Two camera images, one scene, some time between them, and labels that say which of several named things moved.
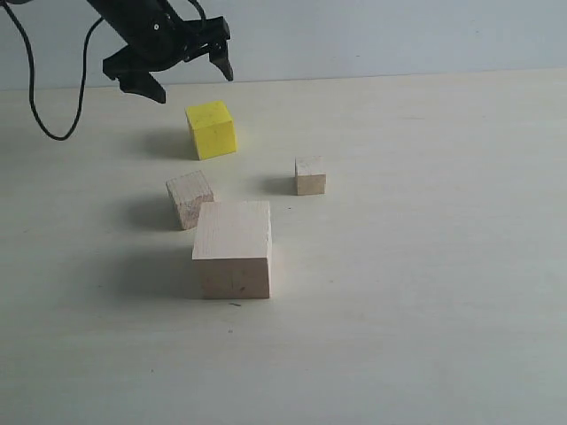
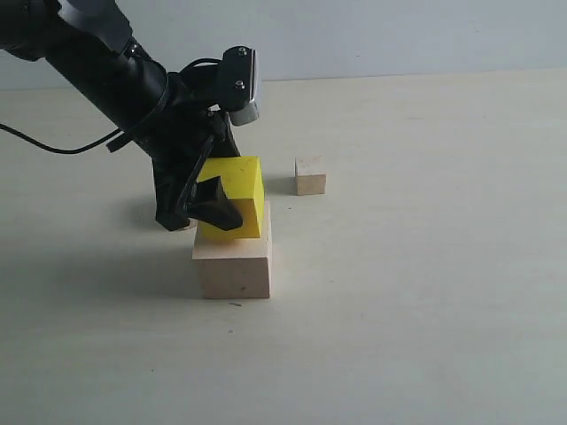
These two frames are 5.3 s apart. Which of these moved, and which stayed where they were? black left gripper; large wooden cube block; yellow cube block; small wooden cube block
Moved: yellow cube block; black left gripper
Stayed: large wooden cube block; small wooden cube block
